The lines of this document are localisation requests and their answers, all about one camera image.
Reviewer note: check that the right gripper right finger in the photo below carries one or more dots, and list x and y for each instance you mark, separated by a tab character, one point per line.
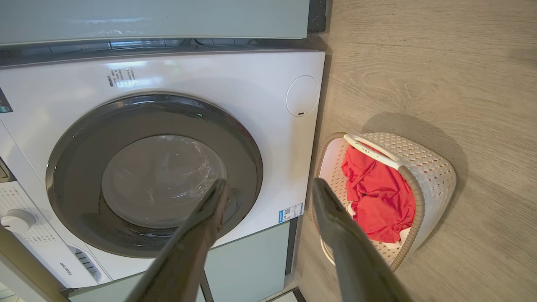
352	260

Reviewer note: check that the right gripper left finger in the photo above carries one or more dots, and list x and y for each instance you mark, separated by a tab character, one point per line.
184	260

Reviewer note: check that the white perforated laundry basket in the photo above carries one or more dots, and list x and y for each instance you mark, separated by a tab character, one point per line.
432	180

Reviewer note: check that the red mesh garment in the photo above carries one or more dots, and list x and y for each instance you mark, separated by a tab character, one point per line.
377	197

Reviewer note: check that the blue QR code sticker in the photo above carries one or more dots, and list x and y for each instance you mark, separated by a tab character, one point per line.
290	212

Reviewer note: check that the dark round washer door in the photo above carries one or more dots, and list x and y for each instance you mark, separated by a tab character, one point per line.
84	167

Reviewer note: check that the round white filter cover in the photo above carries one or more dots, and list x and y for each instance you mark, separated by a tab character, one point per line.
302	95

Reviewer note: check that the white washer control knob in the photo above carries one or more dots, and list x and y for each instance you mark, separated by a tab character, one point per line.
16	220

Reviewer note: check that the white front-load washing machine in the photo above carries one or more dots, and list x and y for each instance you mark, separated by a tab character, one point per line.
251	84

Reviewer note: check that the small printed text label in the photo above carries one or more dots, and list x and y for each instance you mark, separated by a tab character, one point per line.
122	77

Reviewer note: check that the dark energy label sticker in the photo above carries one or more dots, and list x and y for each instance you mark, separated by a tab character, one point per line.
4	102

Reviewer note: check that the wide pale green cabinet door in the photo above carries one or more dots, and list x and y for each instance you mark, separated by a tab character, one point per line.
168	21

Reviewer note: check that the dark cabinet plinth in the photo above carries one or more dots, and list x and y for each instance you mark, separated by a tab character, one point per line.
316	16

